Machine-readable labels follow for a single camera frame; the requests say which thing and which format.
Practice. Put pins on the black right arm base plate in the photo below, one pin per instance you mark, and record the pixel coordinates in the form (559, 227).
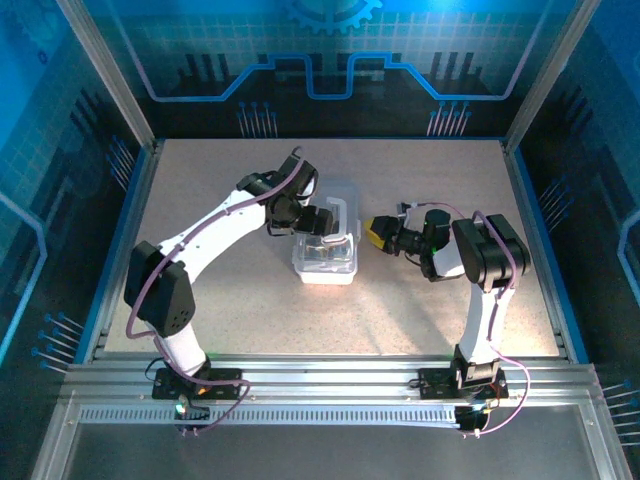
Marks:
(435, 382)

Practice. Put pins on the clear plastic tool box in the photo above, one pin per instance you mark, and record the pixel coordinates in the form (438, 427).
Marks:
(325, 265)

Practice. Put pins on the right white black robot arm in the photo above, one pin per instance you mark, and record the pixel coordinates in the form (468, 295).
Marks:
(480, 320)

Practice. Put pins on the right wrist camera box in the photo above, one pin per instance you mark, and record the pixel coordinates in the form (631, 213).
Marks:
(406, 207)

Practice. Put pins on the grey metal panel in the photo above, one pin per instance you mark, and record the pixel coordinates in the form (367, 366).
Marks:
(325, 455)

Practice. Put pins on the aluminium frame post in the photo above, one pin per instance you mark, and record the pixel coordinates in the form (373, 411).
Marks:
(107, 75)
(550, 75)

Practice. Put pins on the small black controller board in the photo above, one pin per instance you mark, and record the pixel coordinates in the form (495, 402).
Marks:
(192, 412)
(472, 417)

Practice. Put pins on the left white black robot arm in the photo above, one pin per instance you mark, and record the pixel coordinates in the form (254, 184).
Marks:
(215, 225)

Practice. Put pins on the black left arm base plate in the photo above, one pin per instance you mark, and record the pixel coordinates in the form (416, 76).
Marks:
(225, 385)

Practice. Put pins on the aluminium mounting rail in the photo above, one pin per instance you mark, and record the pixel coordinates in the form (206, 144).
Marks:
(325, 380)

